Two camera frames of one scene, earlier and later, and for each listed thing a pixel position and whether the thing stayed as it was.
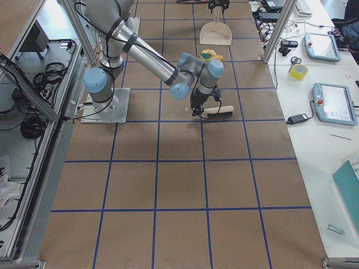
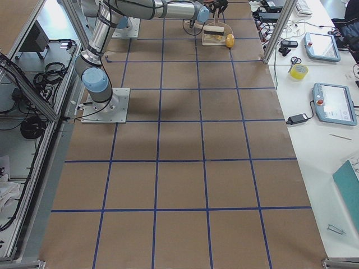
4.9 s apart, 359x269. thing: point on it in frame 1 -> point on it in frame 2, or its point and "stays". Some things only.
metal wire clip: x=330 y=227 stays
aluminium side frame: x=39 y=75 stays
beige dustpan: x=216 y=32 stays
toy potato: x=218 y=57 -> x=230 y=40
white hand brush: x=219 y=111 -> x=211 y=29
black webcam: x=285 y=44 stays
